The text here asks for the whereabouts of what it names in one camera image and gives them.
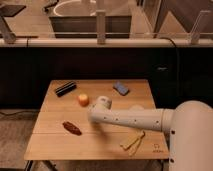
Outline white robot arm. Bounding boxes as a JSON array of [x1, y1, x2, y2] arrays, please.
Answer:
[[88, 96, 213, 171]]

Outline red yellow apple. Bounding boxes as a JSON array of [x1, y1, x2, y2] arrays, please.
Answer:
[[78, 94, 89, 107]]

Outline white paper cup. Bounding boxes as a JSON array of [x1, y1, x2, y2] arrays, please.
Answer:
[[130, 105, 144, 110]]

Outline blue sponge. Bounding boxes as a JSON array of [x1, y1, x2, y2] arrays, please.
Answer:
[[113, 82, 129, 96]]

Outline brown snack bag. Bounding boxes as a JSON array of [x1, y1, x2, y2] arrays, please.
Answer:
[[63, 121, 82, 136]]

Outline wooden tongs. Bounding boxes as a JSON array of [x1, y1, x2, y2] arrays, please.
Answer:
[[120, 131, 145, 156]]

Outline wooden folding table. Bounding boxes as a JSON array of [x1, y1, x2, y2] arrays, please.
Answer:
[[23, 79, 171, 162]]

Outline black cable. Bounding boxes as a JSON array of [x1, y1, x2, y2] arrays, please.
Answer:
[[159, 36, 182, 75]]

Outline white guard rail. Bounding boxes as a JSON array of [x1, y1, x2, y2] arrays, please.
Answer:
[[0, 11, 213, 48]]

